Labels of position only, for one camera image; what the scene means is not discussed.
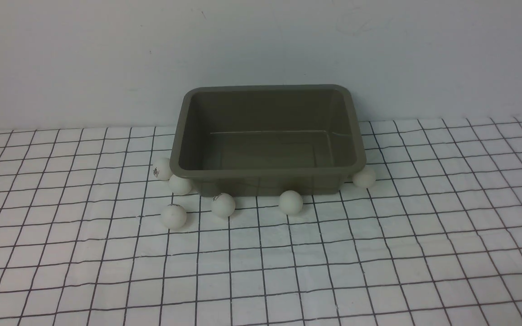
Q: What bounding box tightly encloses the white ping-pong ball with logo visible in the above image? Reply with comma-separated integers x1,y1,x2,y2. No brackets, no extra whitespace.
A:
211,193,236,219

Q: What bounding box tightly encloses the olive green plastic bin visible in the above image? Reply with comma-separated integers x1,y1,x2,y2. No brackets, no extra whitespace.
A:
170,84,367,197

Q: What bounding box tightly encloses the white grid-pattern tablecloth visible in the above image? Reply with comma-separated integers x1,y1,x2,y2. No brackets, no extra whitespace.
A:
0,117,522,326

